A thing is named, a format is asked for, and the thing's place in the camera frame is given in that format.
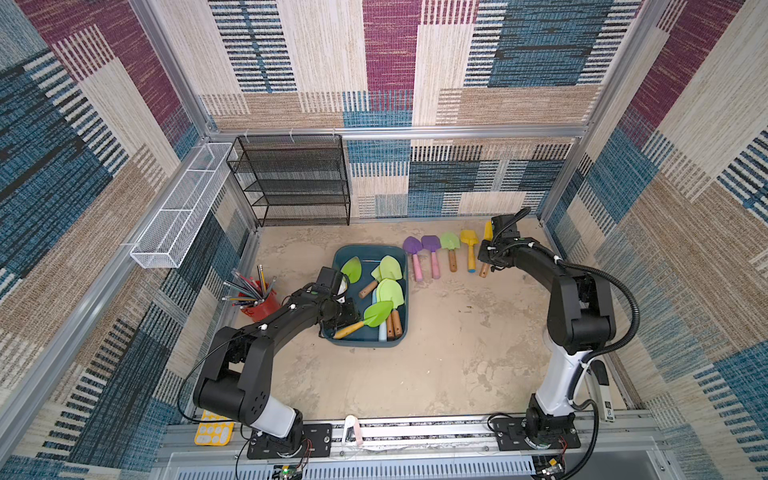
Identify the green shovel yellow handle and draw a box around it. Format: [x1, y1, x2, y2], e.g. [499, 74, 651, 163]
[334, 300, 393, 340]

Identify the yellow shovel wooden handle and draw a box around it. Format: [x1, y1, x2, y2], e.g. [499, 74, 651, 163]
[478, 220, 494, 279]

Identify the green shovel wooden handle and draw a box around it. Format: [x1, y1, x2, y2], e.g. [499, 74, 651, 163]
[439, 231, 461, 272]

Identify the purple shovel pink handle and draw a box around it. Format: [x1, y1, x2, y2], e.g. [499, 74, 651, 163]
[421, 235, 441, 279]
[402, 236, 424, 282]

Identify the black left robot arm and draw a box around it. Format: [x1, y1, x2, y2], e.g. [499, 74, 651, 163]
[193, 283, 357, 454]

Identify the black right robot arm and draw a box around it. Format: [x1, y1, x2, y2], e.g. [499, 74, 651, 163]
[478, 238, 640, 449]

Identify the teal plastic storage box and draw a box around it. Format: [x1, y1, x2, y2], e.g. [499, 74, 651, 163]
[320, 244, 409, 348]

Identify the red pencil holder cup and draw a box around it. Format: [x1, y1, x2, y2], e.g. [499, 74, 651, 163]
[221, 265, 281, 323]

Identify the white black stapler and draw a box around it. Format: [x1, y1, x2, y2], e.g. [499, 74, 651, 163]
[587, 360, 616, 423]

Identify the yellow calculator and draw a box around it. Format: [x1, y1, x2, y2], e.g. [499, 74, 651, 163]
[194, 410, 235, 447]

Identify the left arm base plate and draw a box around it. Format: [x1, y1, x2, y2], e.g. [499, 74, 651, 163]
[246, 423, 333, 460]

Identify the black wire shelf rack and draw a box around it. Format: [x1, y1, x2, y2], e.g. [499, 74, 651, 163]
[228, 134, 351, 227]

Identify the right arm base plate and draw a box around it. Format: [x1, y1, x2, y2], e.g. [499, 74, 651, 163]
[489, 416, 582, 451]

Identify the white mesh wall basket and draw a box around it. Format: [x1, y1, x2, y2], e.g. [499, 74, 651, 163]
[130, 143, 232, 269]

